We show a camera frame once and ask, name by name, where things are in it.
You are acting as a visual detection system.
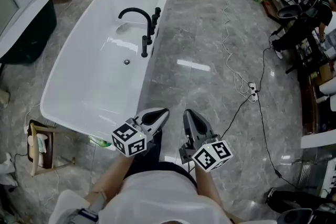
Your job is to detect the black gooseneck faucet spout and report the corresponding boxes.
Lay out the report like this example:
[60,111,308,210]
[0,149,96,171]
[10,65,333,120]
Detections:
[118,7,153,45]

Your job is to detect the person's white shirt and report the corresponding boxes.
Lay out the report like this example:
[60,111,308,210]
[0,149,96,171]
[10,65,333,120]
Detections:
[48,170,234,224]

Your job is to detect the green plastic bottle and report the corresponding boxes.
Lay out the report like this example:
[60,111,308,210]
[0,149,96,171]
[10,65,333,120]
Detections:
[90,136,112,148]

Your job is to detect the chrome wire rack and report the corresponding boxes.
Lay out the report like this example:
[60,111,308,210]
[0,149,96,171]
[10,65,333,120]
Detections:
[296,159,329,190]

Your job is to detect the cream long-handled brush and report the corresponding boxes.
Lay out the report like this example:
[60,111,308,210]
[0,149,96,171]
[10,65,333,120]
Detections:
[28,123,40,178]

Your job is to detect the dark bathtub with white rim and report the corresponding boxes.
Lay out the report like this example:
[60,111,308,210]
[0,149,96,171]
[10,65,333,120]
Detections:
[0,0,58,65]

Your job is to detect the white cable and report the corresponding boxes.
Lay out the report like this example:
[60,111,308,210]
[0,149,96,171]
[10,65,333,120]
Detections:
[222,0,253,100]

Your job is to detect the black long desk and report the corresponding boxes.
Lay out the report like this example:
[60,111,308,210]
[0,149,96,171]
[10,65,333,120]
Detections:
[285,23,336,76]

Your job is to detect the white power strip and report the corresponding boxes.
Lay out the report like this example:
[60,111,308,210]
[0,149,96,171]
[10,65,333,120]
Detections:
[248,82,259,103]

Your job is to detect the person's right forearm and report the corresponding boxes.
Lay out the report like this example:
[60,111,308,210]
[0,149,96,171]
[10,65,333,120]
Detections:
[194,167,223,212]

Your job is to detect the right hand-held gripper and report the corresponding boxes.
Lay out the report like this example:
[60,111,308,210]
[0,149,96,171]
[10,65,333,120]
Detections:
[178,109,234,173]

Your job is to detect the grey shoulder strap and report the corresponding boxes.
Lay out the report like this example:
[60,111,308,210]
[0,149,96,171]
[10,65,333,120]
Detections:
[73,191,109,224]

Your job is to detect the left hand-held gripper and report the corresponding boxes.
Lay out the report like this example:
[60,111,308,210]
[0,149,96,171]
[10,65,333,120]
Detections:
[111,108,170,157]

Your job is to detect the dark wooden stool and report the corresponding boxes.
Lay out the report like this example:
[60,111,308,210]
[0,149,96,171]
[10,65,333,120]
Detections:
[27,119,77,178]

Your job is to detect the person's black trousers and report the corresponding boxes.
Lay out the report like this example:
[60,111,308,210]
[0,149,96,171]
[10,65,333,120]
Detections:
[125,130,198,192]

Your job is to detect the white rectangular bathtub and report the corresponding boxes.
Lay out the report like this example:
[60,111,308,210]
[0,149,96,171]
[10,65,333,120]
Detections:
[39,0,171,145]

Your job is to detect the white countertop slab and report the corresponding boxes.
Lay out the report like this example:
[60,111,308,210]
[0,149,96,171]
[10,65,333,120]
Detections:
[300,133,336,150]

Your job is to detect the beige folded cardboard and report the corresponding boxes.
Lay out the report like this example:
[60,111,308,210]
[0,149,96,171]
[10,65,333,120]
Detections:
[0,90,11,109]

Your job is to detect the person's left forearm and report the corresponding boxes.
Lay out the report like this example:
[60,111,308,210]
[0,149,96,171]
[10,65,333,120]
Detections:
[88,156,133,206]

